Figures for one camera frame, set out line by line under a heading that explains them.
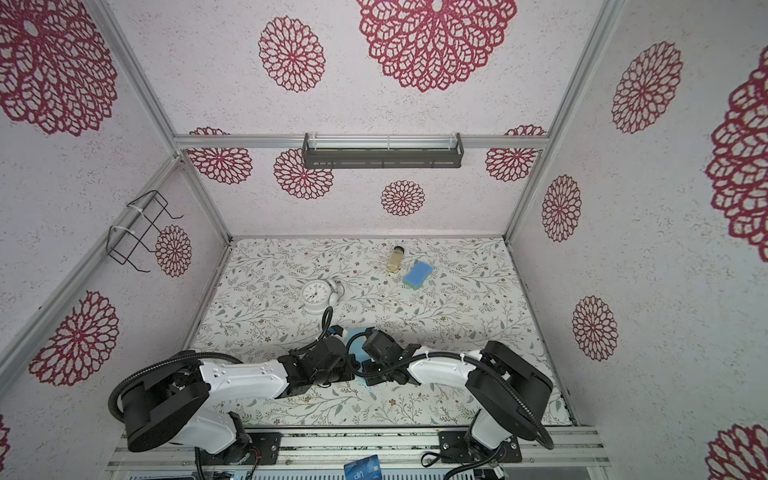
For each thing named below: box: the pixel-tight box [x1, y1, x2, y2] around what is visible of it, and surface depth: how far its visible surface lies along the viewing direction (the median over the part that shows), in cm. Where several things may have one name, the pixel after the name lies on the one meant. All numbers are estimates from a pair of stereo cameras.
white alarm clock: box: [301, 278, 345, 315], surface depth 100 cm
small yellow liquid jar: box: [387, 246, 405, 273], surface depth 112 cm
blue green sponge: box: [403, 261, 433, 291], surface depth 111 cm
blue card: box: [344, 454, 383, 480], surface depth 73 cm
